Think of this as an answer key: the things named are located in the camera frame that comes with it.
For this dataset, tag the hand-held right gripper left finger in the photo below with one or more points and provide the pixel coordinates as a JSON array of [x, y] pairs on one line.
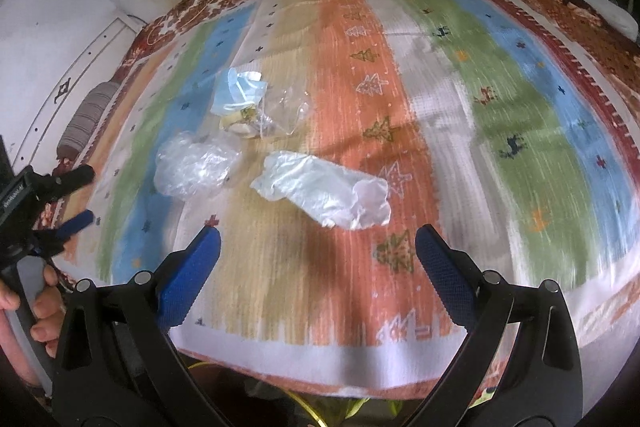
[[192, 272]]

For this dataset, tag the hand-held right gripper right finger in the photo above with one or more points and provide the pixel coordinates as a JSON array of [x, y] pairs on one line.
[[445, 277]]

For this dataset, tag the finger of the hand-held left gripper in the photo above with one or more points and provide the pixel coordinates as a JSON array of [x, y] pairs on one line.
[[75, 177], [80, 219]]

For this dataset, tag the clear plastic bag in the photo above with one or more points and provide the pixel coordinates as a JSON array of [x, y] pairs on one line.
[[192, 167]]

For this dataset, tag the white wrapper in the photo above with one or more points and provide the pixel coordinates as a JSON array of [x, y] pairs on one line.
[[320, 189]]

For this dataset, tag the pale yellow paper wrapper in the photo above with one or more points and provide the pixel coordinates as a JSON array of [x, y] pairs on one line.
[[240, 124]]

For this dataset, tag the thin clear plastic wrap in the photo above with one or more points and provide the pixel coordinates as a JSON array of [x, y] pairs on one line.
[[287, 114]]

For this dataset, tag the person's left hand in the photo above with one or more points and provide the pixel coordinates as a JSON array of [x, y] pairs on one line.
[[50, 312]]

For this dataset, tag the grey striped pillow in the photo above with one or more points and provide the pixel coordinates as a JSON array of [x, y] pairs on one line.
[[87, 117]]

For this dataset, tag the striped colourful mat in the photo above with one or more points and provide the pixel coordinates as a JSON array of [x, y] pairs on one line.
[[450, 157]]

